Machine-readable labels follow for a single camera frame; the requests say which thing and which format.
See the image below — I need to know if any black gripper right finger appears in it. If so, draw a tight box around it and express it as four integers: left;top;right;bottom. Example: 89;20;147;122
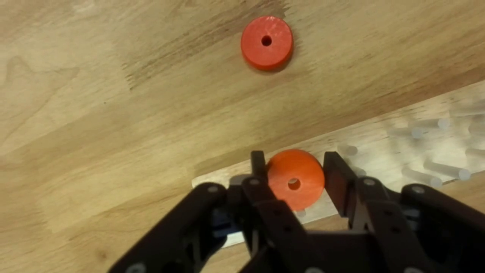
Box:
322;151;485;273

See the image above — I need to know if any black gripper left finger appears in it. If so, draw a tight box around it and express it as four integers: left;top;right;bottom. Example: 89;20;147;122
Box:
107;151;324;273

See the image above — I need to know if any wooden peg stand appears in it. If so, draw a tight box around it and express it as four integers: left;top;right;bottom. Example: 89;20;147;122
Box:
191;81;485;249

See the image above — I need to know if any orange plastic ring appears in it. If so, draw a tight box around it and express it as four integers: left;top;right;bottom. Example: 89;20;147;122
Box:
239;16;295;73
265;149;326;213

